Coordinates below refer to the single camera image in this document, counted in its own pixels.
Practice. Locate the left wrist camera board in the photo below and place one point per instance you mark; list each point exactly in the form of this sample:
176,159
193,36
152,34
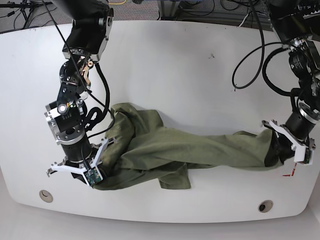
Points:
304,155

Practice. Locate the left table grommet hole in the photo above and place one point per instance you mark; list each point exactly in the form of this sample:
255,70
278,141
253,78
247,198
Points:
46,196

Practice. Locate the table grommet hole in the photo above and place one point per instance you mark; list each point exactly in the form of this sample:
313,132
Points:
265,206
46,196

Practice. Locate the green T-shirt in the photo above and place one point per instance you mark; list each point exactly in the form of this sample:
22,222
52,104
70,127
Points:
146,150

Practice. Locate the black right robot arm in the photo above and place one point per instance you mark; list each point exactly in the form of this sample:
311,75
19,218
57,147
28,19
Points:
68,117

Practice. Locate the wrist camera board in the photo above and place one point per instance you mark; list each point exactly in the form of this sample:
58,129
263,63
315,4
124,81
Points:
304,155
93,176

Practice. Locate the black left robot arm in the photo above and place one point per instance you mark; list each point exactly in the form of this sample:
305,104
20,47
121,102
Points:
294,22

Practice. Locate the right table grommet hole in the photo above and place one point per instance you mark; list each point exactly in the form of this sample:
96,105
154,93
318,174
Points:
265,206

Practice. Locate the red tape rectangle marker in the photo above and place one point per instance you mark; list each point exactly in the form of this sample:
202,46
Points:
291,174

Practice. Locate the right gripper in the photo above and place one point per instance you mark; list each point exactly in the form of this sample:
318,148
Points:
82,156

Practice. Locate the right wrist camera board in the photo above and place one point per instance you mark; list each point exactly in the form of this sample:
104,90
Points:
93,176

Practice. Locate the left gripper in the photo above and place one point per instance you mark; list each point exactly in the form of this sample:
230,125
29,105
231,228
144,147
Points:
289,144

